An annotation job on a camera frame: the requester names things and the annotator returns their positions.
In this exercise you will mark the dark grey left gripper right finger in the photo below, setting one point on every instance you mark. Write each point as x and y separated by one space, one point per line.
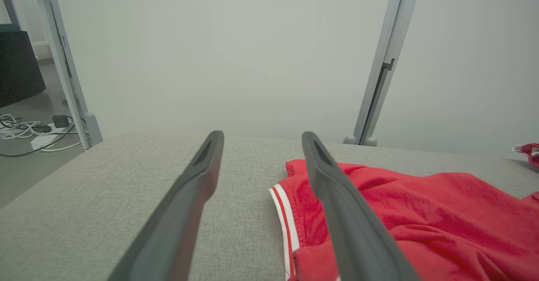
353 234

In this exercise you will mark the black power adapter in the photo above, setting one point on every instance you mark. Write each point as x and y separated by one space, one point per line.
60 121

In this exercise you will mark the red shorts with white stripe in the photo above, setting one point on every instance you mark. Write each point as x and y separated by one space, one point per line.
531 151

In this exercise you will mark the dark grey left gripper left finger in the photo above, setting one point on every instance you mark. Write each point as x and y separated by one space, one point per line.
177 222

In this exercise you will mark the grey partition post with slot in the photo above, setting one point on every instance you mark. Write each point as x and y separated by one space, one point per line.
389 53

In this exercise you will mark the red jersey number 23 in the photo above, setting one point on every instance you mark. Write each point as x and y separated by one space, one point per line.
442 222

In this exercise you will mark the dark monitor with grey frame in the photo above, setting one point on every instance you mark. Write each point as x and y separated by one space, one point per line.
59 53

